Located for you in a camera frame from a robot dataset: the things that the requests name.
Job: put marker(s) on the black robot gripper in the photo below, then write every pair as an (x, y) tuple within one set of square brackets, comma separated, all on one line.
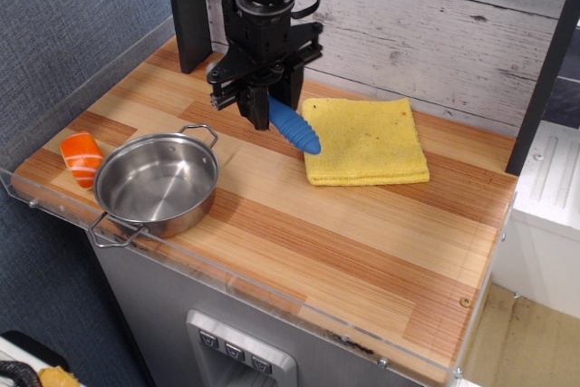
[(266, 56)]

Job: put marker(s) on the blue handled metal spoon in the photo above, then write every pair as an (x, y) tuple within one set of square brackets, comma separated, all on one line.
[(293, 127)]

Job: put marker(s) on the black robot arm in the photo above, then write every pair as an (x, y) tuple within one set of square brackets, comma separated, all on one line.
[(269, 47)]

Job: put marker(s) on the yellow folded towel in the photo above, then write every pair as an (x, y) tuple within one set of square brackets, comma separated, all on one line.
[(364, 143)]

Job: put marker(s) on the stainless steel pot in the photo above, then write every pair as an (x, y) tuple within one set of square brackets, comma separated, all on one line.
[(158, 185)]

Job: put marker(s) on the orange salmon sushi toy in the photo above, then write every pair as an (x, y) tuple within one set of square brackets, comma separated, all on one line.
[(82, 157)]

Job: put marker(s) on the grey toy dishwasher cabinet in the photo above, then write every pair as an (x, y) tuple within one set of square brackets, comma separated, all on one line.
[(155, 298)]

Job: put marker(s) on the silver button control panel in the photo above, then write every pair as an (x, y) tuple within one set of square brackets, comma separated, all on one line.
[(229, 357)]

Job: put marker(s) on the clear acrylic table guard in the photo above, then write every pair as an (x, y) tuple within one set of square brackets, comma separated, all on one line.
[(393, 273)]

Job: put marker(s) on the white plastic side unit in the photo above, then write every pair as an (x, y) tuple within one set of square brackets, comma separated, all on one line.
[(539, 255)]

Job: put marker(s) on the yellow object bottom left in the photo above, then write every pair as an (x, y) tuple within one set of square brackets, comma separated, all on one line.
[(57, 377)]

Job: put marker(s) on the black left frame post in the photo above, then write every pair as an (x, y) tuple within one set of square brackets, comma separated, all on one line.
[(192, 32)]

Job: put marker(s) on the black vertical frame post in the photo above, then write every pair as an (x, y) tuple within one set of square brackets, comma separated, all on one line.
[(552, 64)]

